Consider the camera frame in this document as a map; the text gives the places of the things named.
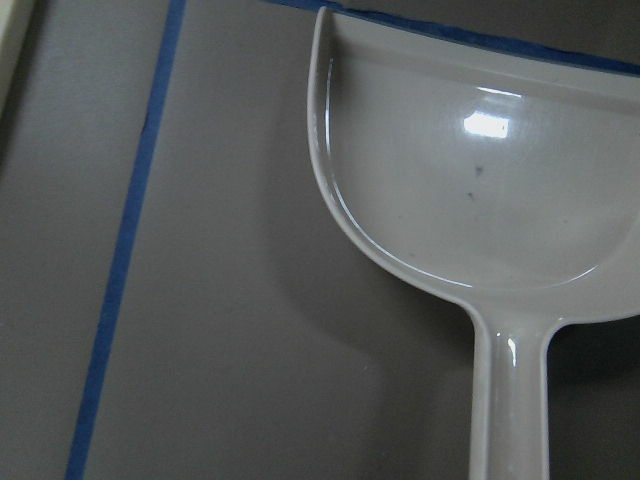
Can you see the wooden cutting board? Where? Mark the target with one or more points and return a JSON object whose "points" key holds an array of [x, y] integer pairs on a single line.
{"points": [[15, 20]]}

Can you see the beige plastic dustpan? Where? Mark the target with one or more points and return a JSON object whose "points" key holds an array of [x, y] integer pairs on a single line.
{"points": [[505, 185]]}

